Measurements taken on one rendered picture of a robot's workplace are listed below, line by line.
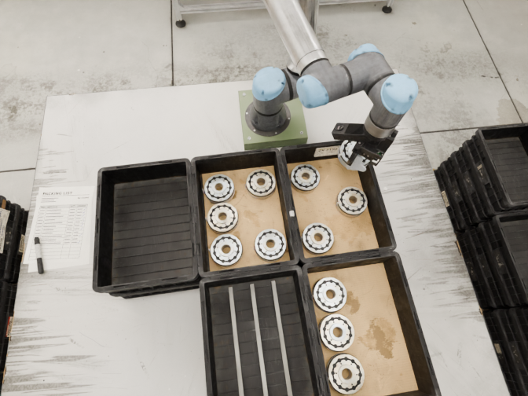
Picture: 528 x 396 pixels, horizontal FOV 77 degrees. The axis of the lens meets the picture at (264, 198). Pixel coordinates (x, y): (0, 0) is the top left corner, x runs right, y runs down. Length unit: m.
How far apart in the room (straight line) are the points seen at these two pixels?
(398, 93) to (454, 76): 2.19
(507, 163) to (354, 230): 1.05
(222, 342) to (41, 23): 2.86
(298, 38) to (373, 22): 2.28
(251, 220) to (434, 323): 0.72
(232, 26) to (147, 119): 1.56
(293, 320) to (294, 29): 0.80
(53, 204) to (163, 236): 0.51
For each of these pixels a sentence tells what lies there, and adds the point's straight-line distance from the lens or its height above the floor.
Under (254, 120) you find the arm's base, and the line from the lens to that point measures 1.37.
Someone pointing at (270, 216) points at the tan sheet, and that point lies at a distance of 1.14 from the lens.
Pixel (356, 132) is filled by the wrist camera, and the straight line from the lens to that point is 0.94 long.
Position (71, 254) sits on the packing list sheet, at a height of 0.70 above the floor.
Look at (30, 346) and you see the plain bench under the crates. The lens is 1.42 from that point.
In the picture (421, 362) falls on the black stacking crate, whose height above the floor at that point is 0.90.
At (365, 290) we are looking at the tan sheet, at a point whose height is 0.83.
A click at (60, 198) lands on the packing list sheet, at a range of 1.50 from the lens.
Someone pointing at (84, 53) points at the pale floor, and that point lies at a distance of 3.00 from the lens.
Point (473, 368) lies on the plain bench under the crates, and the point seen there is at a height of 0.70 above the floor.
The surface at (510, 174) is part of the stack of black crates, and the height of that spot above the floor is 0.49.
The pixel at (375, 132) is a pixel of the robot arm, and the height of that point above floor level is 1.22.
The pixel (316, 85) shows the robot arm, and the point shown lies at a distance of 0.79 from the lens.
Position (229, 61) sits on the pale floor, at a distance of 2.67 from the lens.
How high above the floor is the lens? 1.91
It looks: 68 degrees down
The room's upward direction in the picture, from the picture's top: 3 degrees clockwise
